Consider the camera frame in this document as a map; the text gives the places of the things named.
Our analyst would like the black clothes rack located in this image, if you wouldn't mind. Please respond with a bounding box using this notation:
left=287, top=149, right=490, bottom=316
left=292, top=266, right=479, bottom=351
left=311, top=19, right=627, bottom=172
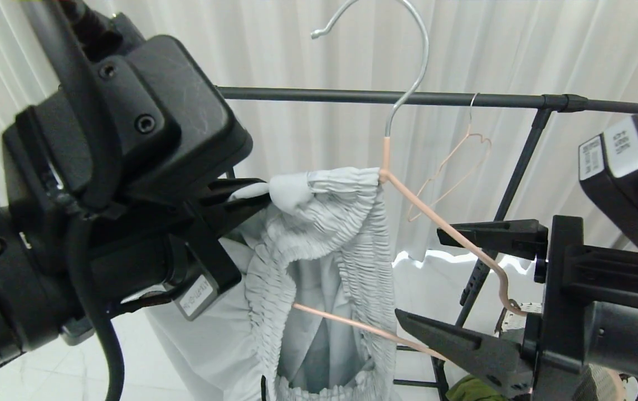
left=216, top=86, right=638, bottom=401

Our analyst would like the green garment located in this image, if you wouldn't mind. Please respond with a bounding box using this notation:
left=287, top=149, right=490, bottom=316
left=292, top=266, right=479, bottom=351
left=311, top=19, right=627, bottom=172
left=446, top=374, right=506, bottom=401

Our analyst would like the white curtain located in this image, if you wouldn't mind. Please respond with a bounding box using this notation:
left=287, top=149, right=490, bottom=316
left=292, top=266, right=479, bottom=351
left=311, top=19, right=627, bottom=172
left=0, top=0, right=638, bottom=268

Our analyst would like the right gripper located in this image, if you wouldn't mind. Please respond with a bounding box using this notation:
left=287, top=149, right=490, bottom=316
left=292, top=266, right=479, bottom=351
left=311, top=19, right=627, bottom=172
left=395, top=216, right=638, bottom=401

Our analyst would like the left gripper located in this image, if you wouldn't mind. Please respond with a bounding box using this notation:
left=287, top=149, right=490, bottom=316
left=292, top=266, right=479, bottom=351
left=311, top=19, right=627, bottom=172
left=90, top=177, right=274, bottom=324

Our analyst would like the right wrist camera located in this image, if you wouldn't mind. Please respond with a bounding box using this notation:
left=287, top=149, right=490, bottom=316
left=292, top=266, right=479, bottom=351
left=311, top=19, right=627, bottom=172
left=578, top=114, right=638, bottom=254

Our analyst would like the white laundry basket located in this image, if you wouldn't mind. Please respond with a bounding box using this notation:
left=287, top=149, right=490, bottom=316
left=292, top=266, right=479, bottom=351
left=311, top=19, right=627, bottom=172
left=494, top=301, right=638, bottom=401

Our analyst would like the pink clothes hanger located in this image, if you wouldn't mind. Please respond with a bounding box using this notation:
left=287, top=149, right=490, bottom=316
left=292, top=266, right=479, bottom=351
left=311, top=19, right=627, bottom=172
left=291, top=0, right=527, bottom=363
left=407, top=94, right=492, bottom=222

